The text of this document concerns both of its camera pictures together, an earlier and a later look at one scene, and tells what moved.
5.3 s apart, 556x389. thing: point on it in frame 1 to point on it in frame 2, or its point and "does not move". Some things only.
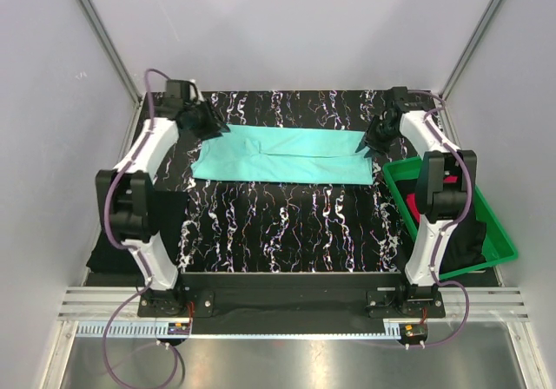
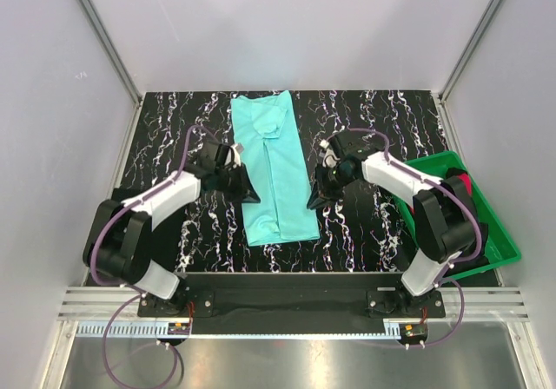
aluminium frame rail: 113,313 does not move
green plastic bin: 500,249 does not move
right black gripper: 368,139 to 321,193
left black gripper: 215,122 to 245,193
